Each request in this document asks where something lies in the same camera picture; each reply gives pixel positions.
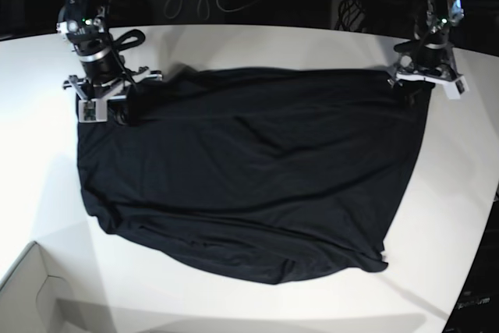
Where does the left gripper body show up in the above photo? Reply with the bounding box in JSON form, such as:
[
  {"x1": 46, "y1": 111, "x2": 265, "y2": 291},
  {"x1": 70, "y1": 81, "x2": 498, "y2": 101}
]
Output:
[{"x1": 388, "y1": 46, "x2": 462, "y2": 87}]

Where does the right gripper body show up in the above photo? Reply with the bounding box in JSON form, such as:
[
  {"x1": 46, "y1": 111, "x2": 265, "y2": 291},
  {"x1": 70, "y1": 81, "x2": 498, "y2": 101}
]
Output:
[{"x1": 62, "y1": 66, "x2": 163, "y2": 102}]

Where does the black t-shirt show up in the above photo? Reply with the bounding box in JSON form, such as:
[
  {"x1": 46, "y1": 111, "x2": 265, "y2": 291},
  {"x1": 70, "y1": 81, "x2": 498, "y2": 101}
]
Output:
[{"x1": 77, "y1": 68, "x2": 434, "y2": 285}]

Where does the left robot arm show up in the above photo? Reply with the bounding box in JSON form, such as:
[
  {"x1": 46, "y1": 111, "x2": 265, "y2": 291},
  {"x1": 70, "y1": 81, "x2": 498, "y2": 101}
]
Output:
[{"x1": 389, "y1": 0, "x2": 469, "y2": 100}]

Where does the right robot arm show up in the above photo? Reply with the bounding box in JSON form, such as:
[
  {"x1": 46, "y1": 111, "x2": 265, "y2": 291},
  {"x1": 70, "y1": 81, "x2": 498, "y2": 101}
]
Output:
[{"x1": 56, "y1": 0, "x2": 163, "y2": 125}]

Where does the white cardboard box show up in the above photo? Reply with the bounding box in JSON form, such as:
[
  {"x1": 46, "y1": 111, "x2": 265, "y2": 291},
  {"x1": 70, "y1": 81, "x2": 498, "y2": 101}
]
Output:
[{"x1": 1, "y1": 242, "x2": 84, "y2": 333}]

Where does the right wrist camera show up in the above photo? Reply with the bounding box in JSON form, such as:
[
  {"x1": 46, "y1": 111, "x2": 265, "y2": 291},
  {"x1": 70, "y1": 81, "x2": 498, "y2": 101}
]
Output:
[{"x1": 77, "y1": 98, "x2": 108, "y2": 123}]

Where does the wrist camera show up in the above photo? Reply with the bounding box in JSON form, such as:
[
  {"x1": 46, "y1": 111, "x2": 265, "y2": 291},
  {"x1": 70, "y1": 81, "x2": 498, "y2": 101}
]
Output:
[
  {"x1": 77, "y1": 98, "x2": 108, "y2": 123},
  {"x1": 444, "y1": 76, "x2": 469, "y2": 100}
]

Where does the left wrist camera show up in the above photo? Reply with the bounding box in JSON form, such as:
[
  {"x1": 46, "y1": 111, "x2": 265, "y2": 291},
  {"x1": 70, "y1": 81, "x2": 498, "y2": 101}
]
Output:
[{"x1": 444, "y1": 76, "x2": 469, "y2": 100}]

